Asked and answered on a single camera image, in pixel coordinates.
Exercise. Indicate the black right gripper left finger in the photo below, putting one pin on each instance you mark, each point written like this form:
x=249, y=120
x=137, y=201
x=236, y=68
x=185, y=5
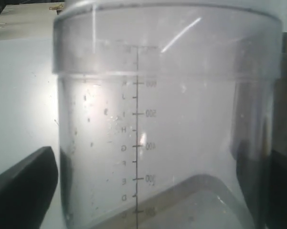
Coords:
x=27, y=189

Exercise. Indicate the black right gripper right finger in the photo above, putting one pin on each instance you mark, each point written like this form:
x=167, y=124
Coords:
x=264, y=186

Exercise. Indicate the clear plastic shaker body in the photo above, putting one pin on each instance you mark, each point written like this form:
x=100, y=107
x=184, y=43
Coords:
x=153, y=92

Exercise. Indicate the white rectangular plastic tray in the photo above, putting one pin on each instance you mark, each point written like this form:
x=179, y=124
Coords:
x=199, y=202

